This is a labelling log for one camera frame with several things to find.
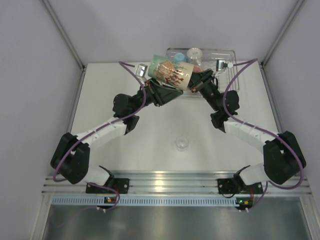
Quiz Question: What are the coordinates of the perforated cable duct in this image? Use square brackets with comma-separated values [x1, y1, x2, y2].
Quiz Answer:
[51, 196, 240, 207]

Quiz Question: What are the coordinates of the white floral mug orange inside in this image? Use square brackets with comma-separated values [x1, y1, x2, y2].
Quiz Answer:
[186, 47, 203, 66]

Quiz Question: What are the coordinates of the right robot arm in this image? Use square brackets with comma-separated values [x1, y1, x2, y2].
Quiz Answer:
[148, 67, 306, 193]

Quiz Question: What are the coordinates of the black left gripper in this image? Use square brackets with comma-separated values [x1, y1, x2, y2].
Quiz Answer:
[129, 77, 183, 114]

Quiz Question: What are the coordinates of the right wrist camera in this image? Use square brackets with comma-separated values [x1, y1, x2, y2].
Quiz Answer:
[215, 59, 234, 75]

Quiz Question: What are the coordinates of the clear plastic cup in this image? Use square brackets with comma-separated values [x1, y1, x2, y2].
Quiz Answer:
[175, 136, 190, 152]

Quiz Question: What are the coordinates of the pink ghost pattern mug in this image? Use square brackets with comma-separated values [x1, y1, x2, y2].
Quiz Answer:
[193, 65, 203, 73]

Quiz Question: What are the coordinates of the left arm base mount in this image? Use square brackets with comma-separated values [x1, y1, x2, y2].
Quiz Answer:
[85, 177, 130, 195]

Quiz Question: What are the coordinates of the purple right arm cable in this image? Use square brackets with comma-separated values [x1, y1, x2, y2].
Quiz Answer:
[223, 58, 307, 208]

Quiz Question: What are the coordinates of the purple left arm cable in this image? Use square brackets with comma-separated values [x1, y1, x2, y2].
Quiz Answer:
[52, 61, 148, 213]

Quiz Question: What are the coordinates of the metal wire dish rack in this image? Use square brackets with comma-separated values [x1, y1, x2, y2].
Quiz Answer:
[166, 47, 238, 92]

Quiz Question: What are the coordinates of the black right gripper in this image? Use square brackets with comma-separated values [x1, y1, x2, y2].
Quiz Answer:
[176, 69, 221, 112]

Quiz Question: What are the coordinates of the light blue mug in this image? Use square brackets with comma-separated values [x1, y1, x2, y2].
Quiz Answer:
[173, 52, 186, 62]

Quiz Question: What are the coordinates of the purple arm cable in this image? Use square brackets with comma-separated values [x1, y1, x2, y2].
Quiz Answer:
[52, 61, 148, 213]
[223, 58, 307, 208]

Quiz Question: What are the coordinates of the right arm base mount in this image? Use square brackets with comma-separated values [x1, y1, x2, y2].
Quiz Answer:
[217, 178, 243, 198]

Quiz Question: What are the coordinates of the beige coral pattern mug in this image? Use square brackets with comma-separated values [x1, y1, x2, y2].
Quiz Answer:
[148, 55, 194, 91]

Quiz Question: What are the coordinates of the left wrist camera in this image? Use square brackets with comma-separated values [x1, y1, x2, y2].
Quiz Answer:
[135, 63, 148, 78]

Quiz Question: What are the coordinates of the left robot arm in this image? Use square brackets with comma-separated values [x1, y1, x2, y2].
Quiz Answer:
[50, 78, 160, 193]

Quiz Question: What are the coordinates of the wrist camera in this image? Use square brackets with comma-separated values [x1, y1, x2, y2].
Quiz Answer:
[215, 59, 234, 75]
[135, 63, 148, 78]

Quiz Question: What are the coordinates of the aluminium mounting rail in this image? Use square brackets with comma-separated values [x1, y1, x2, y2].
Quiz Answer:
[41, 170, 312, 197]

